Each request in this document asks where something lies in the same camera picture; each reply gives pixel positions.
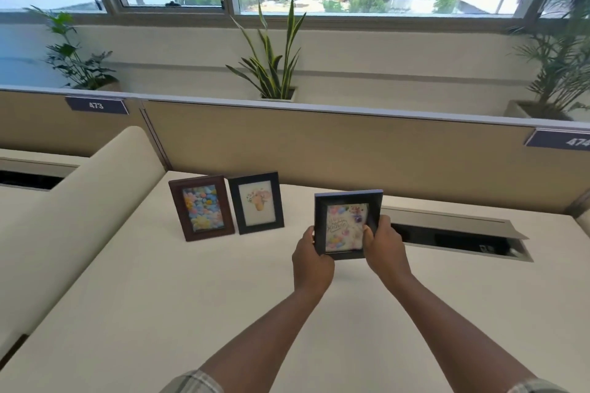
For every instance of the person's right hand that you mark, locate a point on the person's right hand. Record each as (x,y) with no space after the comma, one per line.
(385,252)

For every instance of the person's left hand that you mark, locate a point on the person's left hand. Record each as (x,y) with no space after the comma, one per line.
(312,264)

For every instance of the person's left thumb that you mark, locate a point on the person's left thumb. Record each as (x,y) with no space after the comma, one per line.
(311,235)

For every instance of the person's right thumb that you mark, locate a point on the person's right thumb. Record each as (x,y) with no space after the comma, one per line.
(368,240)

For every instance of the black frame with floral card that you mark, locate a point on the black frame with floral card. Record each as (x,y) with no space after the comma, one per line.
(346,224)

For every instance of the person's right forearm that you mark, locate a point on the person's right forearm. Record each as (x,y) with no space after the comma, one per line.
(454,337)

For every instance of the person's left forearm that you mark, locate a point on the person's left forearm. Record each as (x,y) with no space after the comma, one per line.
(258,337)

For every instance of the beige desk partition panel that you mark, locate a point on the beige desk partition panel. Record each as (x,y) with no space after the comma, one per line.
(359,153)
(60,128)

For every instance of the snake plant in white pot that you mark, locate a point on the snake plant in white pot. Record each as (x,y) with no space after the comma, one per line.
(272,61)

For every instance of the plaid left sleeve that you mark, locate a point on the plaid left sleeve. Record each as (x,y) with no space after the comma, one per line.
(193,383)

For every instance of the plaid sleeve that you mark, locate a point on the plaid sleeve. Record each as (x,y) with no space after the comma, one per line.
(537,386)
(193,383)

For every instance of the dark blue number label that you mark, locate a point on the dark blue number label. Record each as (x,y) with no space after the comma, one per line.
(97,105)
(560,139)

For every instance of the plaid right sleeve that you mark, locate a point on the plaid right sleeve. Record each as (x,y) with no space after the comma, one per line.
(537,386)

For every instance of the beige curved side divider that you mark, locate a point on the beige curved side divider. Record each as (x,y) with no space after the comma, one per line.
(69,227)

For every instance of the palm plant in white pot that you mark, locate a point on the palm plant in white pot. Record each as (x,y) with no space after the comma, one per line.
(555,52)

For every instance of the leafy green potted plant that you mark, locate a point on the leafy green potted plant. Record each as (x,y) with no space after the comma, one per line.
(73,54)

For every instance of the black frame with bouquet picture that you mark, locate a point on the black frame with bouquet picture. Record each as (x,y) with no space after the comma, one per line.
(256,203)

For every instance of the brown wooden picture frame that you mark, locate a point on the brown wooden picture frame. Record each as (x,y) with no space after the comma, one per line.
(202,209)

